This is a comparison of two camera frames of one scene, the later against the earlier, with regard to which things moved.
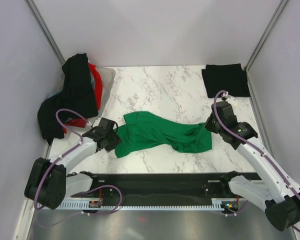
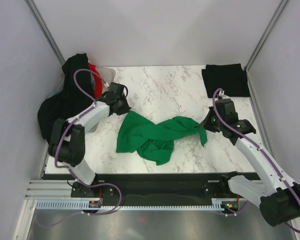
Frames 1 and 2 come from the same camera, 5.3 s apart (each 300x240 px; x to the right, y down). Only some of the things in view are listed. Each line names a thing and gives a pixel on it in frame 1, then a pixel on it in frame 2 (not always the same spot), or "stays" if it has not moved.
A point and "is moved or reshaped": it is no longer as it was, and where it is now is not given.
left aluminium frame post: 35,11 stays
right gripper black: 208,126 stays
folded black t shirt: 231,78 stays
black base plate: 164,186 stays
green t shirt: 142,131 is moved or reshaped
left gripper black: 116,141 to 126,109
